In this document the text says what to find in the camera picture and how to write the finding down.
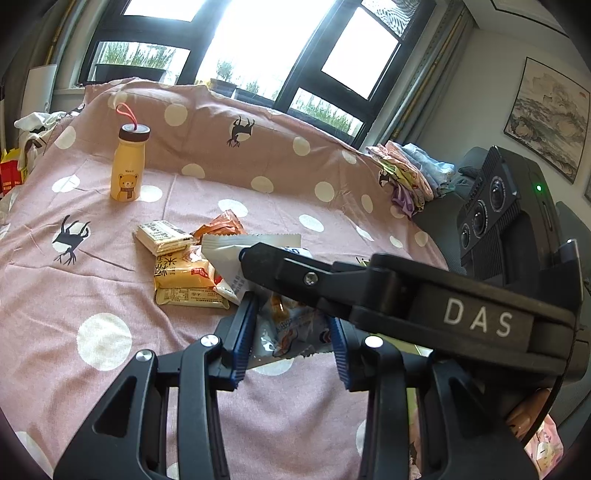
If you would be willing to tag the orange-brown snack packet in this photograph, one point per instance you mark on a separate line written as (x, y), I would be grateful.
(219, 226)

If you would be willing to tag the white crumpled clothes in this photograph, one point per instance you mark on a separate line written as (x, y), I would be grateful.
(41, 127)

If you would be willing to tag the white peanut-print snack packet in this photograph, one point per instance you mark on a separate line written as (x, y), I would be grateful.
(281, 332)

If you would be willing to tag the grey curtain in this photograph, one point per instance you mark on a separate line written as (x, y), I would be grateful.
(415, 92)
(60, 41)

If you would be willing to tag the grey sofa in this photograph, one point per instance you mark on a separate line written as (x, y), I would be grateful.
(443, 230)

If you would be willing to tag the black-framed window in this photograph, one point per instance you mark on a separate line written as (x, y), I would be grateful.
(295, 83)

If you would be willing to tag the white plastic panel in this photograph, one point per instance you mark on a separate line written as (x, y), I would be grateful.
(39, 92)

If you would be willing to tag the yellow snack packet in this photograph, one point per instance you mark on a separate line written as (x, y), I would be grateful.
(189, 297)

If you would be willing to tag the yellow rice cracker packet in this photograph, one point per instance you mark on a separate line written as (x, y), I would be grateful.
(178, 272)

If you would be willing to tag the pile of folded clothes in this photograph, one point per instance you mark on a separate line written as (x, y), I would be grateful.
(406, 175)

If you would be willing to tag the yellow bear print bottle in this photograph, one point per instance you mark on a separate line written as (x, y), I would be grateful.
(127, 170)

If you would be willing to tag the red and yellow box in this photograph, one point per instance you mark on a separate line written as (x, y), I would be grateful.
(11, 175)

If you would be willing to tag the pink printed clothing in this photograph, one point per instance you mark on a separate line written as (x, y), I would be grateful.
(547, 450)

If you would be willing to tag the potted plant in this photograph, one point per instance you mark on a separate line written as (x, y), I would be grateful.
(224, 85)

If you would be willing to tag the white blue-print snack packet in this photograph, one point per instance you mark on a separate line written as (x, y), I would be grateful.
(228, 288)

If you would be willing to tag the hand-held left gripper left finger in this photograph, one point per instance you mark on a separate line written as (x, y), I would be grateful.
(241, 344)

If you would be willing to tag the long planter with grass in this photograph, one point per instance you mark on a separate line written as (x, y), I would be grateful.
(129, 71)
(323, 120)

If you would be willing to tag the landscape wall painting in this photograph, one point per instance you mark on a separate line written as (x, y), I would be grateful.
(549, 115)

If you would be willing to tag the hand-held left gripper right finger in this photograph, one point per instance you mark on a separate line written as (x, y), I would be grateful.
(345, 364)

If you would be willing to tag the person's right hand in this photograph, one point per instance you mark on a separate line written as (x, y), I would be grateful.
(526, 410)

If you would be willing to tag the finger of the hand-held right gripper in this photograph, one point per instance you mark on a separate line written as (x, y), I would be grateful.
(295, 277)

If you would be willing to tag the pink polka-dot blanket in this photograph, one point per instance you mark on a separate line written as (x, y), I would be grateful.
(92, 258)

